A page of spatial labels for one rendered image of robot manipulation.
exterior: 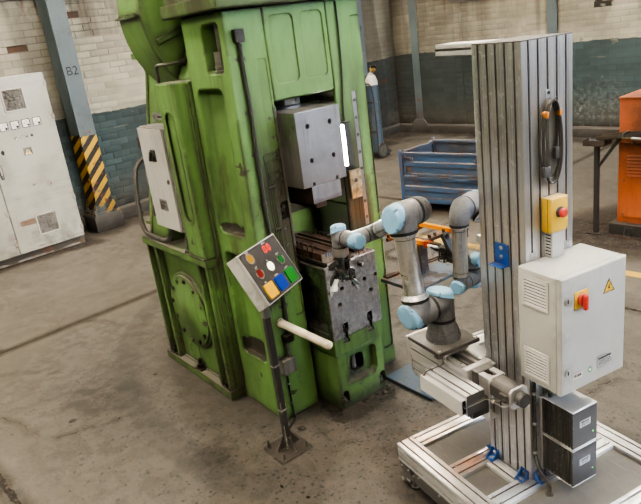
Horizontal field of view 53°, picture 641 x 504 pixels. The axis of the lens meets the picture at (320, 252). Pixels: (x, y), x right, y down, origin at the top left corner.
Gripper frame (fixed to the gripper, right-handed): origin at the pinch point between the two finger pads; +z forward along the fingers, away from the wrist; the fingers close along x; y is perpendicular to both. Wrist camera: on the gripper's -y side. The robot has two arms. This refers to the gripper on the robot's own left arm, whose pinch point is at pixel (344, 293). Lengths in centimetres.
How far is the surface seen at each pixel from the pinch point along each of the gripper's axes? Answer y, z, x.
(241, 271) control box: -18, -19, -43
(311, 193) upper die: -47, -40, 13
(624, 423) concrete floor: 64, 94, 122
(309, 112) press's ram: -47, -82, 18
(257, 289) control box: -12.0, -10.6, -39.2
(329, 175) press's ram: -48, -47, 26
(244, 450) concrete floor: -44, 93, -52
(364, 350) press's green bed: -50, 64, 35
